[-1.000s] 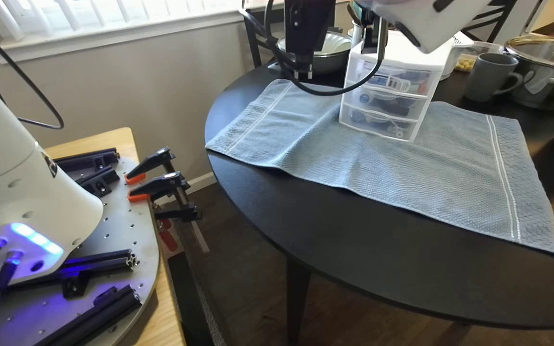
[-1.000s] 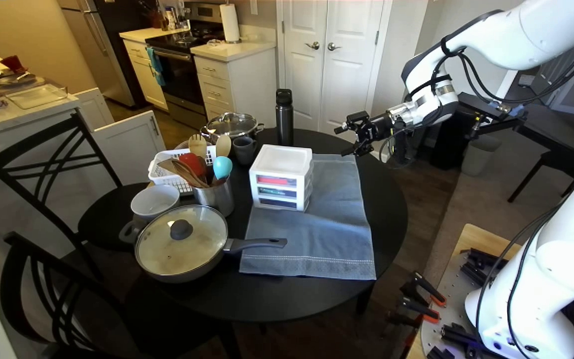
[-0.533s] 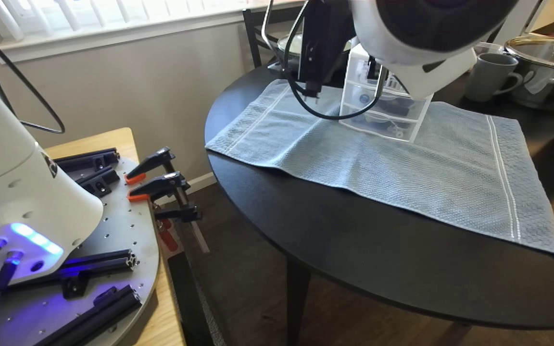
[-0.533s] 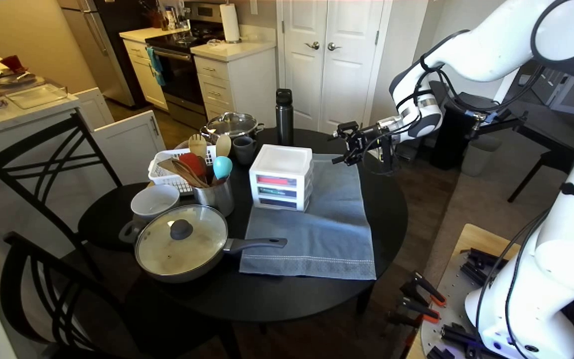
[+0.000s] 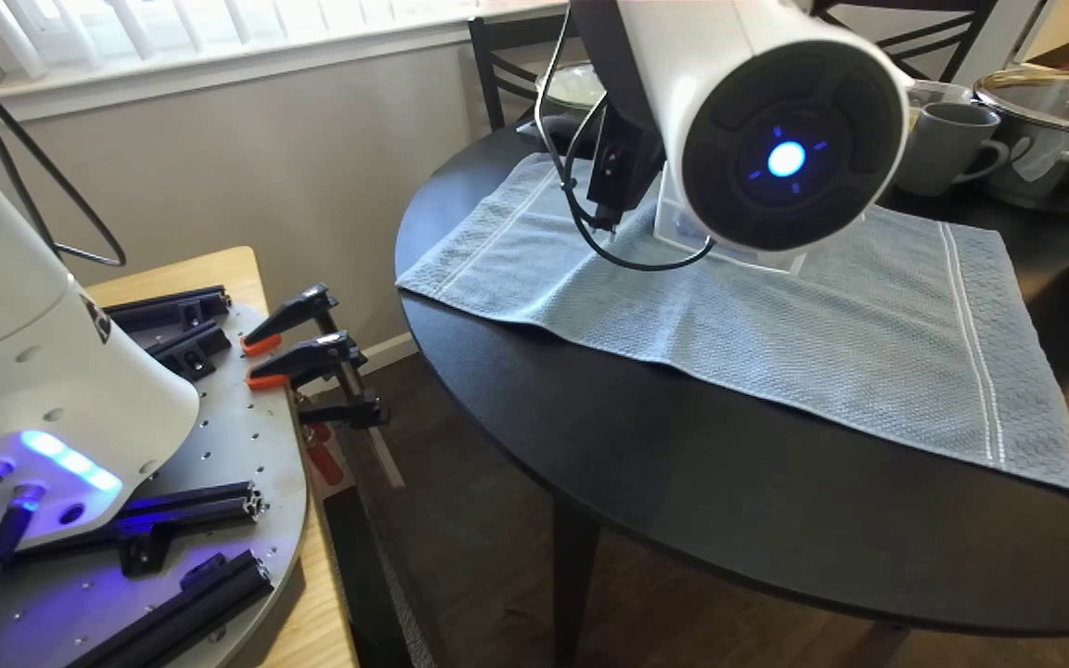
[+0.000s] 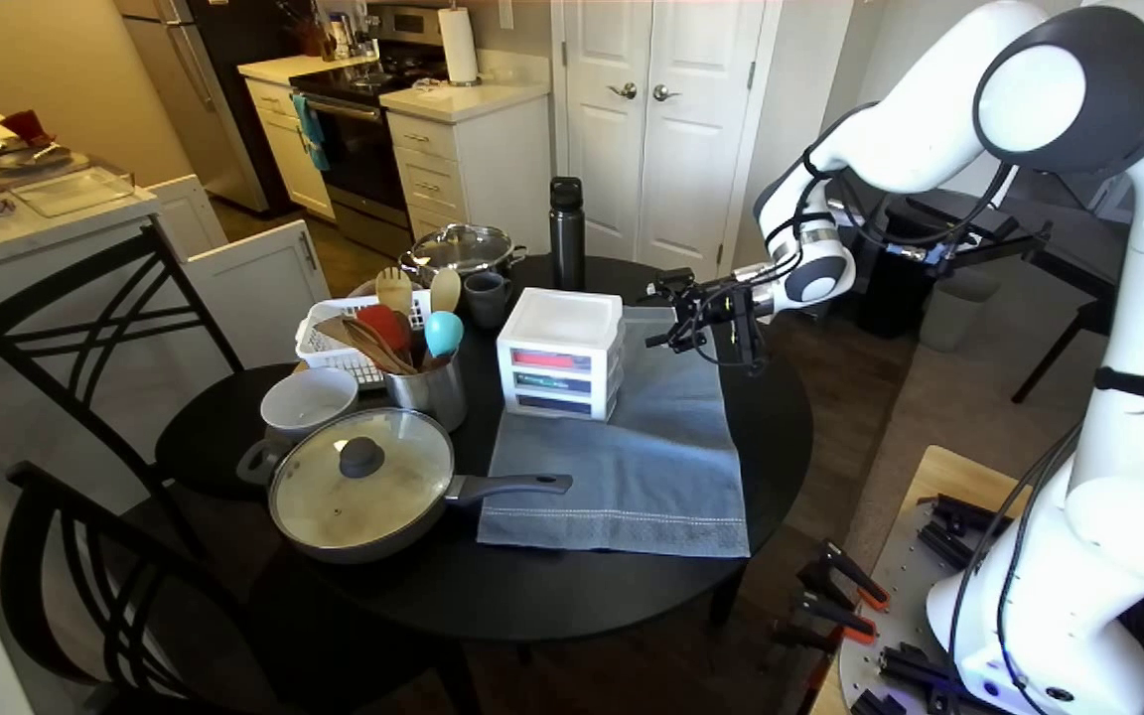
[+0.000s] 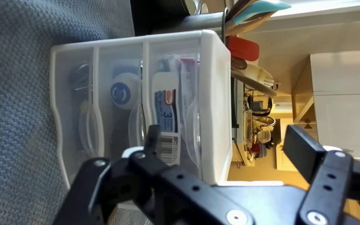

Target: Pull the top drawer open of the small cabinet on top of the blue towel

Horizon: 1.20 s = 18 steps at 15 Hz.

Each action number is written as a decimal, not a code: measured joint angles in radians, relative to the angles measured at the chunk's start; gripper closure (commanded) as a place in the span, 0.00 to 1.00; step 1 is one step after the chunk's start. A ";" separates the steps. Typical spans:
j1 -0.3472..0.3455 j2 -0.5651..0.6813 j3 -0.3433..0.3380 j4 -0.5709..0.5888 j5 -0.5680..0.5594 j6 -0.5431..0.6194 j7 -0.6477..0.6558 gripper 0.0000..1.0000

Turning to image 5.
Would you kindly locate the blue towel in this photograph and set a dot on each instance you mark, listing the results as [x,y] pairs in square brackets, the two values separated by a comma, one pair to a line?
[776,353]

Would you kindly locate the small clear plastic cabinet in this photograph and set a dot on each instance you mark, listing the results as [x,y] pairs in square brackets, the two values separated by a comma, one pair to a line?
[678,227]

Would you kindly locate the black and orange clamp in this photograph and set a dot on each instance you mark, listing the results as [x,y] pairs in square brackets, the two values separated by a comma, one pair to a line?
[298,311]
[312,360]

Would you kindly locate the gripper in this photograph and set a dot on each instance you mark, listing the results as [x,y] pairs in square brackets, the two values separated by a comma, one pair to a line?
[625,162]

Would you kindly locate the glass pot lid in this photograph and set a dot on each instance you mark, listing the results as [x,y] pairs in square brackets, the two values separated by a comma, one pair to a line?
[1045,97]

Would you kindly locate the window with white blinds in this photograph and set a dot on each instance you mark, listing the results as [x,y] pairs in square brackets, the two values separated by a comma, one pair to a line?
[219,32]

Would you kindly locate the grey mug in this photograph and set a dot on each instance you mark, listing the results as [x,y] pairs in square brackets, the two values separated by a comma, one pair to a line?
[943,148]

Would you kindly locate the clear glass dish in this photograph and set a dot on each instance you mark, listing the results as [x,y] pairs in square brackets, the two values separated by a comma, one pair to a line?
[943,93]

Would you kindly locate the white bowl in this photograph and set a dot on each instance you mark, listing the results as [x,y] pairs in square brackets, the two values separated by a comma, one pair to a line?
[576,88]

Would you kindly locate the black chair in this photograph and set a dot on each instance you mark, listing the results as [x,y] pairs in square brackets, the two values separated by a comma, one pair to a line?
[924,32]
[497,65]

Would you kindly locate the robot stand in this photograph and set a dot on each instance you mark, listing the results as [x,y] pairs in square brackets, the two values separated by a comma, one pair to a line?
[247,464]

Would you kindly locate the stainless steel pot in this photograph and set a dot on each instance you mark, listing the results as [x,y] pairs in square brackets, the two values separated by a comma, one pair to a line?
[1054,167]

